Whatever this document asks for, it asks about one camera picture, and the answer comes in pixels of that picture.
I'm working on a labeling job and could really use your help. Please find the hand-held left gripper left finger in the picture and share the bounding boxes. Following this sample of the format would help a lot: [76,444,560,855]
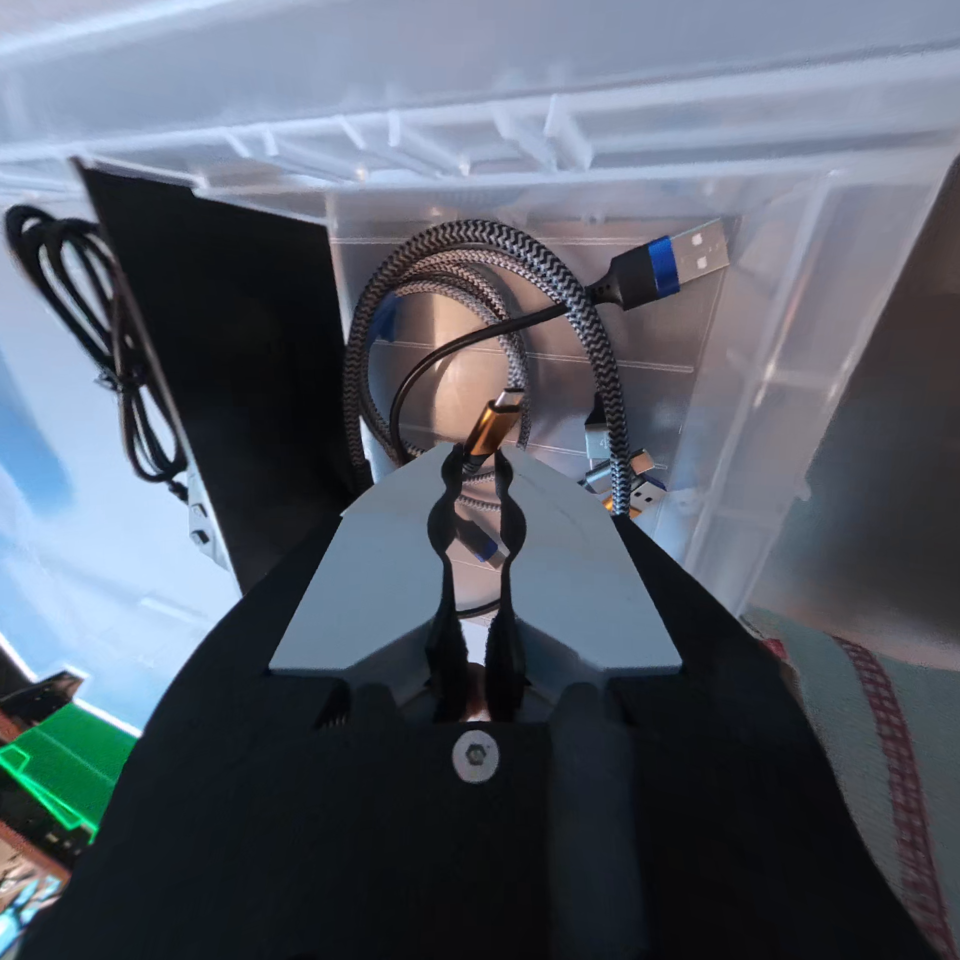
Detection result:
[268,442,470,720]

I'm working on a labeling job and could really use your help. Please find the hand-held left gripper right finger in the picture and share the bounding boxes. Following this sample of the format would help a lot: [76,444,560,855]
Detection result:
[486,446,684,723]

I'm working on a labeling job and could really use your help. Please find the black multi-port usb hub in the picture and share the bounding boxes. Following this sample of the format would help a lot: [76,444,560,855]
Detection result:
[3,202,234,575]

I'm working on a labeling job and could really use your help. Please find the black cable with blue plugs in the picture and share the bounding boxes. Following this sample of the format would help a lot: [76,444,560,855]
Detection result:
[388,216,730,567]

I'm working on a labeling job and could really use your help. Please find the clear plastic bin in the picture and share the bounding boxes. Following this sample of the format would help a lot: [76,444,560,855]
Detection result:
[0,0,960,744]

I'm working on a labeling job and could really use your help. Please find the black bin divider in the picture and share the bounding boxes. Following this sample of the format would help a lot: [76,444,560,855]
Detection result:
[71,157,354,594]

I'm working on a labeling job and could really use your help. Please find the green plastic bin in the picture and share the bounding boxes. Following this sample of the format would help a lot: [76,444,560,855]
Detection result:
[0,697,144,849]

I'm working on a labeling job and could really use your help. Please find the black white braided usb cable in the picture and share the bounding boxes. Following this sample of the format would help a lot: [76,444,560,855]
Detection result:
[345,219,667,522]

